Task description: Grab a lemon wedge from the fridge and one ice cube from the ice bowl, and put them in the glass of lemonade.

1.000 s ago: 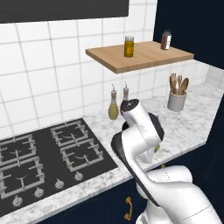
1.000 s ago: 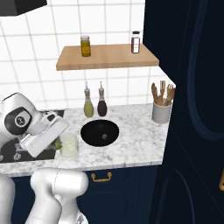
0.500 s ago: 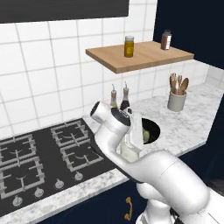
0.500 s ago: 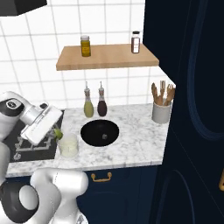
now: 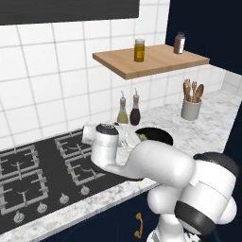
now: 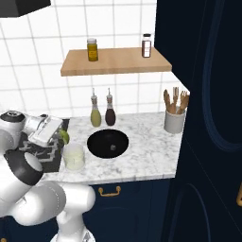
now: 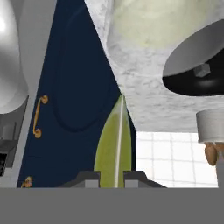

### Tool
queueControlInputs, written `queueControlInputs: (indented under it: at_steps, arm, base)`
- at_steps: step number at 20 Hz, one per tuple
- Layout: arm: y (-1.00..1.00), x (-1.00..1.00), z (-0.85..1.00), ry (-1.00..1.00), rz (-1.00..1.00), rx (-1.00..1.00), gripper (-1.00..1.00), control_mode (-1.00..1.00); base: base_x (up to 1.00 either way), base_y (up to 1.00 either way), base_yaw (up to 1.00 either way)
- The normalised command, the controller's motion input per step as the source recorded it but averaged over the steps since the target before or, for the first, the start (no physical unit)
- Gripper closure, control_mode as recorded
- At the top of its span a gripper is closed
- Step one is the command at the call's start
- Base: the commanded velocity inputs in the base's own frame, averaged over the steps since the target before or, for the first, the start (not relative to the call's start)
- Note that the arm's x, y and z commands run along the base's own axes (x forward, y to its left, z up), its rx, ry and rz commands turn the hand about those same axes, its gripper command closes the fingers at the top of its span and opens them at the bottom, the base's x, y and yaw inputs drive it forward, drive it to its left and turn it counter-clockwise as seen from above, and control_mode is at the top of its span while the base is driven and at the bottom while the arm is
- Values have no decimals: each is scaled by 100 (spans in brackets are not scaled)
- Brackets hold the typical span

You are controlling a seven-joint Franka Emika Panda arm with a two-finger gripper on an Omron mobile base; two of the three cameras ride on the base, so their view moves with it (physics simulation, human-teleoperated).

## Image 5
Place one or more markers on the navy cabinet side panel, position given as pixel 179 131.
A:
pixel 234 132

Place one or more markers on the green lemon wedge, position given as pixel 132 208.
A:
pixel 143 136

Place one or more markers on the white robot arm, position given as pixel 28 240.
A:
pixel 164 164

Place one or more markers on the silver hob knob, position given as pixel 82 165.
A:
pixel 84 190
pixel 42 208
pixel 64 198
pixel 19 216

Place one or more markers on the wooden spatula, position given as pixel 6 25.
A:
pixel 187 89

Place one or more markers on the wooden spoon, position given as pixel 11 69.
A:
pixel 198 91

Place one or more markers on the black gas hob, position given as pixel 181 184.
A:
pixel 47 170

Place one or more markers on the black range hood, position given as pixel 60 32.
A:
pixel 69 11

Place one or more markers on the brown spice jar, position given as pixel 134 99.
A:
pixel 179 44

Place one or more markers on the grey utensil pot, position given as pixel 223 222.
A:
pixel 190 110

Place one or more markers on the wooden wall shelf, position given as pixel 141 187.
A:
pixel 151 61

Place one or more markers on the navy tall cabinet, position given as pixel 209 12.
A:
pixel 208 28

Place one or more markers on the yellow spice jar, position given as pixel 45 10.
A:
pixel 139 52

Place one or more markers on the wooden fork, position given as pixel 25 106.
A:
pixel 194 89

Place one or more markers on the olive oil bottle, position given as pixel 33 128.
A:
pixel 122 115

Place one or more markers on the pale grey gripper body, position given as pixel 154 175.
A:
pixel 127 138

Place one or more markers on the navy cupboard door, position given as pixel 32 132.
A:
pixel 110 220

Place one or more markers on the dark vinegar bottle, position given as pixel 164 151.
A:
pixel 135 115

